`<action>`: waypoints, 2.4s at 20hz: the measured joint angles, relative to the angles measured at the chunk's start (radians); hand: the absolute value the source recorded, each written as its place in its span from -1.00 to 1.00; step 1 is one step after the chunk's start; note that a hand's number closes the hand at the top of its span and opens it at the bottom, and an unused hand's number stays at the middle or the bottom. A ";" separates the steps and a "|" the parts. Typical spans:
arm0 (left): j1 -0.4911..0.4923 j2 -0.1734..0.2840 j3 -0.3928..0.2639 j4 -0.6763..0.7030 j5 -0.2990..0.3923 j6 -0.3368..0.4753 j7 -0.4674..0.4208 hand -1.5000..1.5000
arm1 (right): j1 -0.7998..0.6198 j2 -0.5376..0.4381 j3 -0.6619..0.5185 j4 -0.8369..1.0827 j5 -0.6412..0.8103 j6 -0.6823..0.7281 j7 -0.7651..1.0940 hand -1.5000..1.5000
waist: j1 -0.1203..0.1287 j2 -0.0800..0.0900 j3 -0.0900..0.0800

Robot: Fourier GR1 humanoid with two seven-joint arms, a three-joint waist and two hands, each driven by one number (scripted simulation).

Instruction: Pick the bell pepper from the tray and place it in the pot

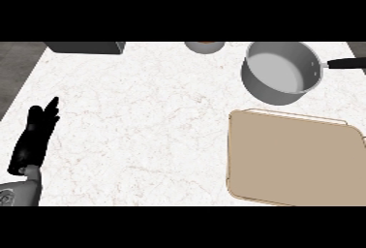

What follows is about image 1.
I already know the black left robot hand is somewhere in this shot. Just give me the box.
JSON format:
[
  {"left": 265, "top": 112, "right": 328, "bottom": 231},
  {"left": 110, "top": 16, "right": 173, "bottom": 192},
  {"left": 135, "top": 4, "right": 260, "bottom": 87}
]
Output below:
[{"left": 7, "top": 96, "right": 63, "bottom": 177}]

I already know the beige tray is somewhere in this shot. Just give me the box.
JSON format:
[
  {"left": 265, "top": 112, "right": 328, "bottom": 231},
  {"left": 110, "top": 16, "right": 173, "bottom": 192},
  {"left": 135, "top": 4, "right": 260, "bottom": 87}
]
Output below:
[{"left": 226, "top": 108, "right": 366, "bottom": 207}]

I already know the grey pot with black handle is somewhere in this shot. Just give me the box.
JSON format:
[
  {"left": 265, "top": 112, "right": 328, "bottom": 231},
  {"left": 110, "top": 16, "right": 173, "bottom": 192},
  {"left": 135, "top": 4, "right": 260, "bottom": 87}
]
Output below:
[{"left": 240, "top": 41, "right": 366, "bottom": 107}]

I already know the dark grey appliance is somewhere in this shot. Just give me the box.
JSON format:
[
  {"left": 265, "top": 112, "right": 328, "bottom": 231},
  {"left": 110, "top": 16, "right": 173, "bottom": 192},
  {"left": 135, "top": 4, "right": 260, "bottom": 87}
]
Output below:
[{"left": 43, "top": 41, "right": 128, "bottom": 55}]

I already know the grey round bowl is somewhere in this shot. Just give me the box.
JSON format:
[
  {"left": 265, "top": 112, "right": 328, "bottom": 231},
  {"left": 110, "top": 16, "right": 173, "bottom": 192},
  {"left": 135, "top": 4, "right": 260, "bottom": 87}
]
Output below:
[{"left": 184, "top": 41, "right": 226, "bottom": 55}]

